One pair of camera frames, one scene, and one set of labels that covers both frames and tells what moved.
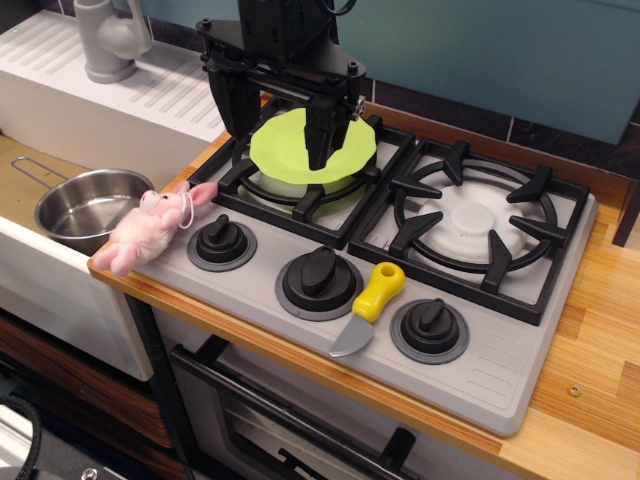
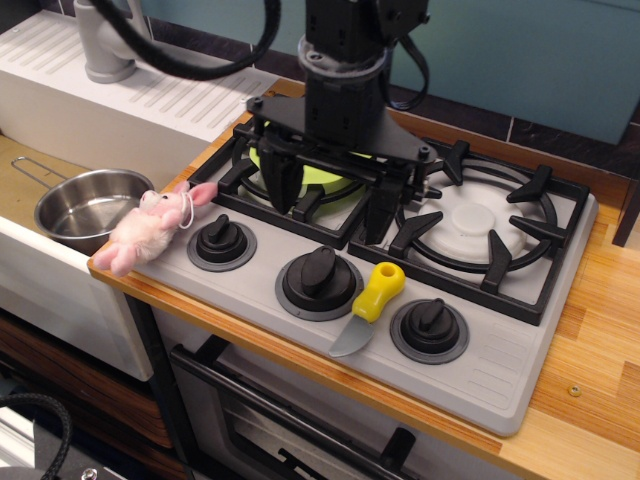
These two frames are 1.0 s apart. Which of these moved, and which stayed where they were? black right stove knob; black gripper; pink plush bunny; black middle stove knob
Moved: black gripper
Stayed: pink plush bunny; black right stove knob; black middle stove knob
